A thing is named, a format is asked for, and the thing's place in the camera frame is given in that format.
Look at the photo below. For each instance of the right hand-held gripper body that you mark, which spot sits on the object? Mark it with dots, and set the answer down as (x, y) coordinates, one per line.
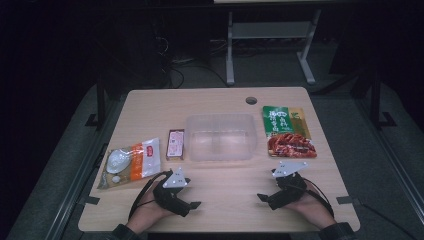
(290, 190)

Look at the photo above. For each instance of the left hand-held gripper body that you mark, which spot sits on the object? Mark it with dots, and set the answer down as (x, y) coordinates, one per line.
(171, 196)

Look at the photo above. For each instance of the small pink yellow box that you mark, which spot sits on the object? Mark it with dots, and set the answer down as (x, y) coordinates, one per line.
(175, 145)

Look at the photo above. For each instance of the orange white food packet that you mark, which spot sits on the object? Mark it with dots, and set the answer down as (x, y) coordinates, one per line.
(133, 161)

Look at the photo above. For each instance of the clear plastic container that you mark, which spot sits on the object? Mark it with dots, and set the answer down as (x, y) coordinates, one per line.
(220, 140)

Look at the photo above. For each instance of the green red seasoning packet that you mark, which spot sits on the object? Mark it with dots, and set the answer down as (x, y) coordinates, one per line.
(288, 133)

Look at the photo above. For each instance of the person's right hand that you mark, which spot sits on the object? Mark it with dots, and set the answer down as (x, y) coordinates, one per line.
(313, 208)

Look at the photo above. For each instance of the person's left hand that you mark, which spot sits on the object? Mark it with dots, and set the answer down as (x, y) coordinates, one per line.
(146, 213)

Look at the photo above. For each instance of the black tape strip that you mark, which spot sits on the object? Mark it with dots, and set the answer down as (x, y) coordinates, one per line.
(346, 200)
(90, 200)

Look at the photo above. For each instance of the black metal stand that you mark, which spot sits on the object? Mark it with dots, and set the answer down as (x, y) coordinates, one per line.
(376, 103)
(101, 106)

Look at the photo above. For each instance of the grey metal desk frame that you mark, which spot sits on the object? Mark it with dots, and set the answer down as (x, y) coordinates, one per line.
(270, 30)

